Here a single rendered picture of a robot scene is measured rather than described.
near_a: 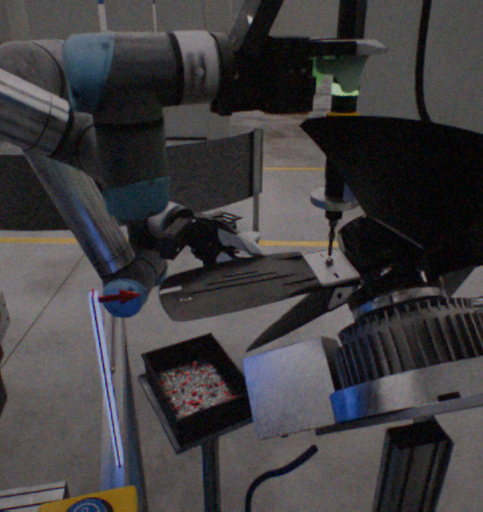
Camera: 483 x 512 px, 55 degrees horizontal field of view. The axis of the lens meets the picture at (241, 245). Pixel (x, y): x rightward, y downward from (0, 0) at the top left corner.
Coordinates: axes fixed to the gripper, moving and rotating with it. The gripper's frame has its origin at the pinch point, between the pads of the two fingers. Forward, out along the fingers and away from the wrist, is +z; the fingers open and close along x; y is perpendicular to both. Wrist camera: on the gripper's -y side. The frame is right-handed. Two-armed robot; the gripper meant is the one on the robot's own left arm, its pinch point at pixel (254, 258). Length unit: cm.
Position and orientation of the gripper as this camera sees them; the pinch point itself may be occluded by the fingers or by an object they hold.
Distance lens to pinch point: 75.7
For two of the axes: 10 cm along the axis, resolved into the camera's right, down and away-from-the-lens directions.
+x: -0.7, 9.3, 3.6
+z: 7.7, 2.8, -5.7
